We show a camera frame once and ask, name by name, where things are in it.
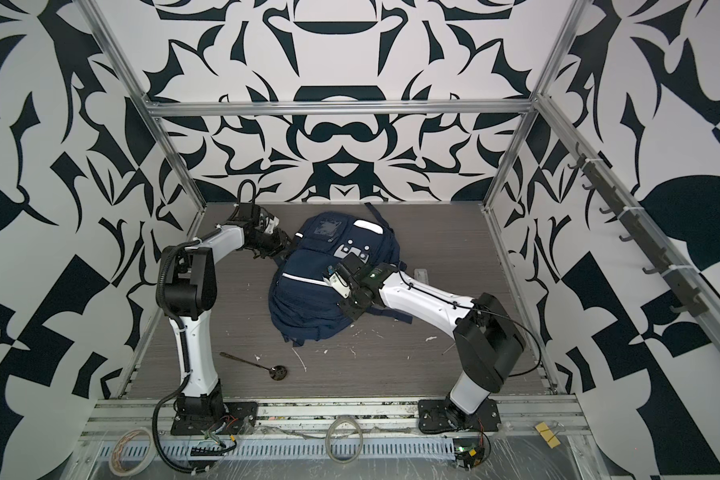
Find white slotted cable duct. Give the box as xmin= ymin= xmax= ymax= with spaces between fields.
xmin=89 ymin=435 xmax=463 ymax=463

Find black metal spoon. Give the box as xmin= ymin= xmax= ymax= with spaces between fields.
xmin=219 ymin=352 xmax=288 ymax=381

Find navy blue student backpack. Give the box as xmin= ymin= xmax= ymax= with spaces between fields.
xmin=268 ymin=203 xmax=406 ymax=347

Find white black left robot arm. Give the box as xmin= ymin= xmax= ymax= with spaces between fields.
xmin=156 ymin=180 xmax=291 ymax=423

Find beige tape roll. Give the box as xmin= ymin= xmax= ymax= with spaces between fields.
xmin=107 ymin=427 xmax=157 ymax=478

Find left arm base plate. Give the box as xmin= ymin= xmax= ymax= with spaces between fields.
xmin=170 ymin=396 xmax=259 ymax=436

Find clear plastic pen box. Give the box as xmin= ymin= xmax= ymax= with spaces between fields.
xmin=414 ymin=269 xmax=429 ymax=284

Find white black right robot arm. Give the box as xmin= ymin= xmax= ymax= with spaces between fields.
xmin=324 ymin=254 xmax=533 ymax=420

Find grey coat hook rack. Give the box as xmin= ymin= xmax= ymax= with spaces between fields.
xmin=569 ymin=143 xmax=709 ymax=317

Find grey coiled cable loop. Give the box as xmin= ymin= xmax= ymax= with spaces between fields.
xmin=324 ymin=415 xmax=365 ymax=465

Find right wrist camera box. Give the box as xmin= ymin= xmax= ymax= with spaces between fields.
xmin=324 ymin=267 xmax=351 ymax=299

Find green lit circuit board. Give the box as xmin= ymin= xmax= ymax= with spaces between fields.
xmin=454 ymin=435 xmax=492 ymax=471

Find yellow tape pieces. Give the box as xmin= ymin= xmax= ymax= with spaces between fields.
xmin=535 ymin=422 xmax=561 ymax=449

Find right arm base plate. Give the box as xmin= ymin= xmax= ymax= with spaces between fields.
xmin=417 ymin=398 xmax=502 ymax=435

